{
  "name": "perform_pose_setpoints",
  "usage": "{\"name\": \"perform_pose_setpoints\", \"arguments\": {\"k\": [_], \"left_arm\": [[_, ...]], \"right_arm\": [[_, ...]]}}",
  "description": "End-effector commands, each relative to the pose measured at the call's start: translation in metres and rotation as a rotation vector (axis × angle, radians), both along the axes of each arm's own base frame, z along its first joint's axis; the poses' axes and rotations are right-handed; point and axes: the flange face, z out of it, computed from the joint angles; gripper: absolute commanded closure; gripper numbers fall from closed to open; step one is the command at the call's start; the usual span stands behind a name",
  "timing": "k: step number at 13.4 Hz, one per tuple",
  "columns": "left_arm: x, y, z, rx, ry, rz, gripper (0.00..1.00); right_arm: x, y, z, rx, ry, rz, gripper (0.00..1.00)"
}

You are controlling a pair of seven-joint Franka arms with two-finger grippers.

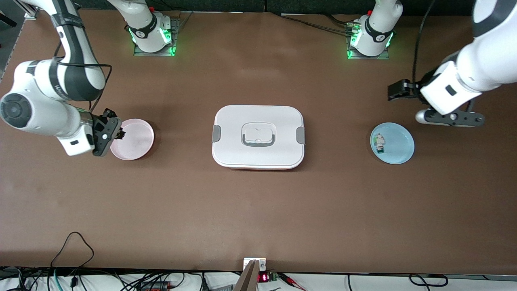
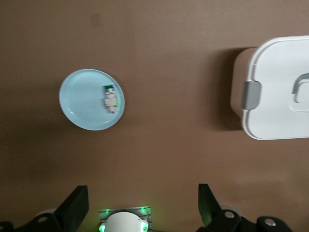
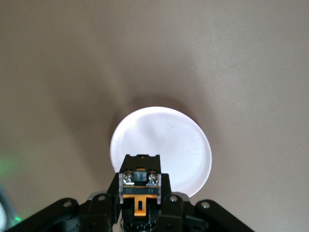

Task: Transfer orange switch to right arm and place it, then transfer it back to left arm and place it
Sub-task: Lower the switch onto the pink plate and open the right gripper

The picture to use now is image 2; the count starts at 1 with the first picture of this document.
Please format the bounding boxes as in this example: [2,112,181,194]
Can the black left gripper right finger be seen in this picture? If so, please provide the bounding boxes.
[197,184,293,232]

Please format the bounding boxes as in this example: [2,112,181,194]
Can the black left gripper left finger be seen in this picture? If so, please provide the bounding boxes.
[0,185,89,232]

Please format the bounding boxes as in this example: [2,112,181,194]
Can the white lunch box grey clips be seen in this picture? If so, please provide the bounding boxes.
[230,35,309,141]

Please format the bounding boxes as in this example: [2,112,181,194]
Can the light blue round plate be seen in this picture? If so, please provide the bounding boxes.
[59,69,126,131]

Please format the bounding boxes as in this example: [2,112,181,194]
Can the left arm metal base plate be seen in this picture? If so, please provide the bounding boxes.
[98,205,152,232]

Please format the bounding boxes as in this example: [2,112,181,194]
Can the white green push-button switch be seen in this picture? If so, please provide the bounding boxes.
[102,84,119,114]

